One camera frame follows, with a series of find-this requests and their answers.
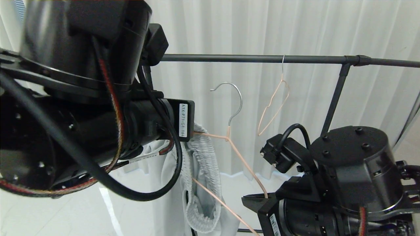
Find pale grey shorts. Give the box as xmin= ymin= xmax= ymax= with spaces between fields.
xmin=144 ymin=123 xmax=242 ymax=236

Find black clothes rack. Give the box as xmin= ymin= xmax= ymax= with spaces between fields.
xmin=141 ymin=54 xmax=420 ymax=233

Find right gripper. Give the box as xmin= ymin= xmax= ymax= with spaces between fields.
xmin=258 ymin=196 xmax=349 ymax=236

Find pink clothes hanger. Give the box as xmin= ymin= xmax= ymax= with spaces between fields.
xmin=192 ymin=82 xmax=269 ymax=236
xmin=258 ymin=55 xmax=290 ymax=136

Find white curtain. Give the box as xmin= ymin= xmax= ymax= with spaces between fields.
xmin=108 ymin=0 xmax=420 ymax=197
xmin=0 ymin=0 xmax=20 ymax=53

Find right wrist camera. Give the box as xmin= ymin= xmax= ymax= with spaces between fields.
xmin=260 ymin=133 xmax=325 ymax=202

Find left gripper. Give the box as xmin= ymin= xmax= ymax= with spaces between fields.
xmin=125 ymin=99 xmax=196 ymax=158

